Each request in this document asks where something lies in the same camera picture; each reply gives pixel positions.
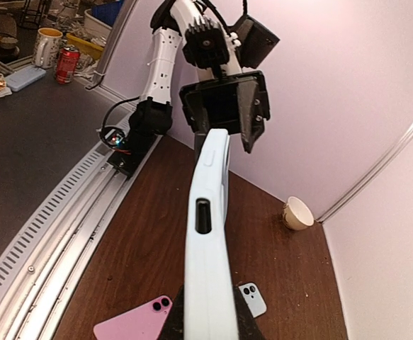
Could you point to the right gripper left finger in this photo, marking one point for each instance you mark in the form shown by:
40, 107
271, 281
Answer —
173, 328

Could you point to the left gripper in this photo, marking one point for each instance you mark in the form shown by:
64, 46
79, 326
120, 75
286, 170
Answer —
236, 103

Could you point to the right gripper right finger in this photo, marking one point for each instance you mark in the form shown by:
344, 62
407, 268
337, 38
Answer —
247, 326

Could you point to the blue-cased phone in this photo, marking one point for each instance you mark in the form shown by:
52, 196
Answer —
253, 298
208, 308

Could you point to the pink magenta phone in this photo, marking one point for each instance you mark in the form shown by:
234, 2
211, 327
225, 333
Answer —
142, 322

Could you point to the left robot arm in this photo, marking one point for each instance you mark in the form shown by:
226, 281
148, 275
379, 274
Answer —
249, 42

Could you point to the light blue phone case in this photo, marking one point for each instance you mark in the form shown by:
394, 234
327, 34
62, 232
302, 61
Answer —
24, 77

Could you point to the small white cup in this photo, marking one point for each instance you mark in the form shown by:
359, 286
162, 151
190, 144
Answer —
296, 215

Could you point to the yellow tray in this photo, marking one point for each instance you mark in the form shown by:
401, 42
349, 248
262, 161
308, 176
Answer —
85, 47

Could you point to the blue storage bin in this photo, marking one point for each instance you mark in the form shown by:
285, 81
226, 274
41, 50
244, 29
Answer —
103, 15

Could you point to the red soda can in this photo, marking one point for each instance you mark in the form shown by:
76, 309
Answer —
66, 64

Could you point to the yellow-rimmed patterned mug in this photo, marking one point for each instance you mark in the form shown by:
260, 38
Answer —
46, 47

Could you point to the right corner aluminium post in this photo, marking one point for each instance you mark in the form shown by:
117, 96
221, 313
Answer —
382, 162

